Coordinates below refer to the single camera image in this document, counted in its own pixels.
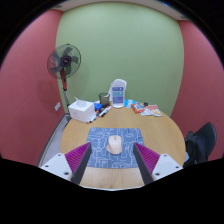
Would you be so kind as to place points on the white sign stand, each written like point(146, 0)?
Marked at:
point(118, 96)

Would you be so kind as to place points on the white wall socket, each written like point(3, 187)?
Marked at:
point(57, 106)

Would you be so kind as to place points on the blue patterned mouse pad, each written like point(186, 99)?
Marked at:
point(98, 140)

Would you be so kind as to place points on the black standing fan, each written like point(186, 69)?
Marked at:
point(64, 61)

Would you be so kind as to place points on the white marker black cap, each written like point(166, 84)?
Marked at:
point(106, 111)
point(94, 117)

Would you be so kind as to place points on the pale pink computer mouse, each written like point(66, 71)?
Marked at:
point(114, 145)

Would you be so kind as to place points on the black mesh pen cup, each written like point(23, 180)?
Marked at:
point(104, 99)

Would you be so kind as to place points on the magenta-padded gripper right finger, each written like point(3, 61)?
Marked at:
point(146, 156)

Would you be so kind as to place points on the white marker red cap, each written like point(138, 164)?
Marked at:
point(101, 112)
point(90, 120)

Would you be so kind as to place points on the orange and white snack packet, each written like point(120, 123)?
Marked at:
point(154, 110)

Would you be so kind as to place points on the blue snack packet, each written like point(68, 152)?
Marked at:
point(129, 102)

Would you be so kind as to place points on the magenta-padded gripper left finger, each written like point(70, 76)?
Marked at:
point(78, 156)

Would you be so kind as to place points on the white tissue box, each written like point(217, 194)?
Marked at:
point(81, 110)

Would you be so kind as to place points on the black office chair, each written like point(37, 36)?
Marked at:
point(200, 143)

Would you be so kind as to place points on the blue whiteboard eraser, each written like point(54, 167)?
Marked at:
point(98, 106)

